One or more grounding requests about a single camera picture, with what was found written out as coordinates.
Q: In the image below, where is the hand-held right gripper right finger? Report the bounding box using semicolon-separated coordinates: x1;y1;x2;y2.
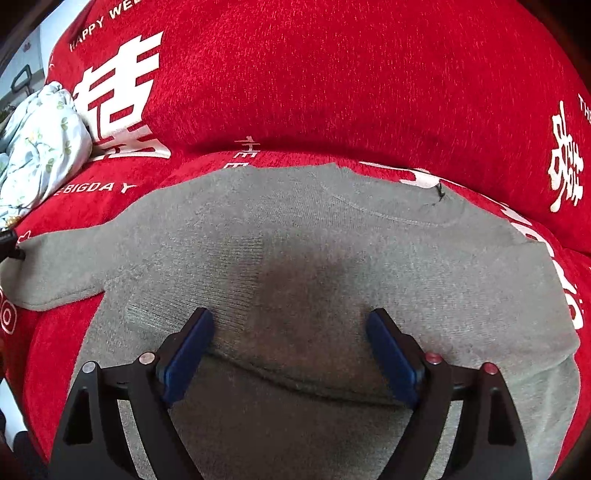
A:
366;308;546;480

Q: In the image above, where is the red printed sofa cover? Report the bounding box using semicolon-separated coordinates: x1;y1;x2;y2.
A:
0;0;591;467

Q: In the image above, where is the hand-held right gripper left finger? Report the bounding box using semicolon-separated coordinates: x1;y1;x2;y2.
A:
46;307;216;480

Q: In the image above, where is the white floral cloth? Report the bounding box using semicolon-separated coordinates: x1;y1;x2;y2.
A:
0;80;95;232

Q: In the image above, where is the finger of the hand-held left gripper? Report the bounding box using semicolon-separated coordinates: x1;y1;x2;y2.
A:
0;229;26;264

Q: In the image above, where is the black metal frame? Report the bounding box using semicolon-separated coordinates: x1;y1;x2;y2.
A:
11;65;33;93

